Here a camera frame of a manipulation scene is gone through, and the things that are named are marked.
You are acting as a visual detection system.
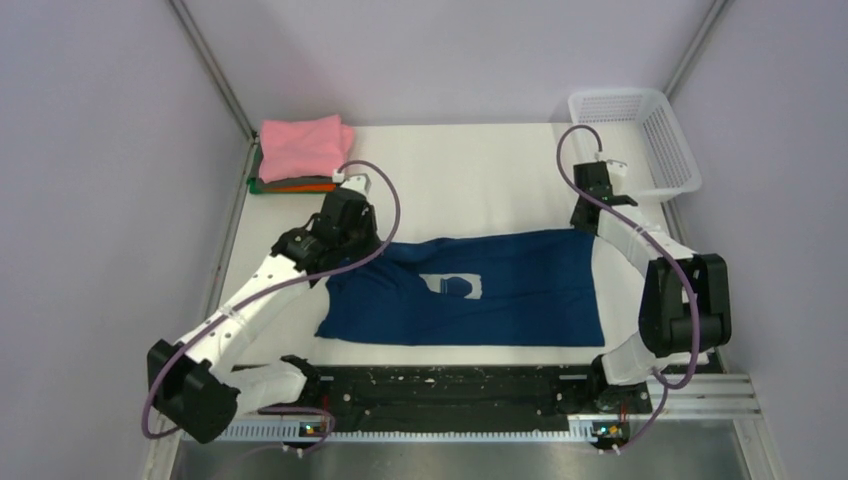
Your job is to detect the left vertical metal post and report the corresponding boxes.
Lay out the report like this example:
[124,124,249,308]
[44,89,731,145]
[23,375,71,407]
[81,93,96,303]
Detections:
[165,0,256,140]

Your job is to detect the pink folded t-shirt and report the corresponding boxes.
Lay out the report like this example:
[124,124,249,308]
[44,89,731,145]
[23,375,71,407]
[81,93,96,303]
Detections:
[258,115,355,183]

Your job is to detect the green folded t-shirt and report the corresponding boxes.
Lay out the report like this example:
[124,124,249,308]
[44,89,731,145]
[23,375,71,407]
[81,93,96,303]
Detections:
[246,176,271,195]

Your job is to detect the vertical metal post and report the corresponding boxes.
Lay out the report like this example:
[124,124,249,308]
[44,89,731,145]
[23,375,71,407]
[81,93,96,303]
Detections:
[165,0,256,140]
[663,0,734,102]

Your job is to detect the grey folded t-shirt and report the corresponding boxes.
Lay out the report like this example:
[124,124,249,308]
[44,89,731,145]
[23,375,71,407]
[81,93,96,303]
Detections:
[247,147,333,194]

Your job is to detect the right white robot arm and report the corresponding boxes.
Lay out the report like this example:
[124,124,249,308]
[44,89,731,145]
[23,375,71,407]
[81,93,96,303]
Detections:
[567,162,732,412]

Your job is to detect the white plastic basket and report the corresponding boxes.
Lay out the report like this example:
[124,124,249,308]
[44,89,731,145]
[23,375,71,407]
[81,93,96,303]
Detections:
[568,87,702,203]

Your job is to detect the navy blue printed t-shirt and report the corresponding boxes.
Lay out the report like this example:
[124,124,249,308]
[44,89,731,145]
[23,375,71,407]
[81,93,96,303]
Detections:
[316,229,605,347]

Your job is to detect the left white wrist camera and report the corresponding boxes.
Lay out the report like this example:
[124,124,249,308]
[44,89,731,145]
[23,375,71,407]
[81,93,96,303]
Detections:
[332,170,371,197]

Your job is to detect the right vertical metal post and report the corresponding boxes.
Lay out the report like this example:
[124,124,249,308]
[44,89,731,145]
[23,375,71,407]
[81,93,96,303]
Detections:
[663,0,734,102]

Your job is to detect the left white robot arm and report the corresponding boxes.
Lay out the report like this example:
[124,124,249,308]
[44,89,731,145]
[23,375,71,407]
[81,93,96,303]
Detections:
[142,181,384,443]

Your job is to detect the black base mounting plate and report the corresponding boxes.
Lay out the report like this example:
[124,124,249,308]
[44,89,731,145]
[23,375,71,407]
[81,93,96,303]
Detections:
[254,360,723,435]

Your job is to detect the white slotted cable duct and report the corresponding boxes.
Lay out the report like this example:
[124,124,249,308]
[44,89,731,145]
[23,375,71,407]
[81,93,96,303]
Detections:
[217,416,597,444]

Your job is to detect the orange folded t-shirt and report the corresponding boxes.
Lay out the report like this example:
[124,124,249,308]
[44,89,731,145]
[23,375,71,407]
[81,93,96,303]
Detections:
[274,181,337,194]

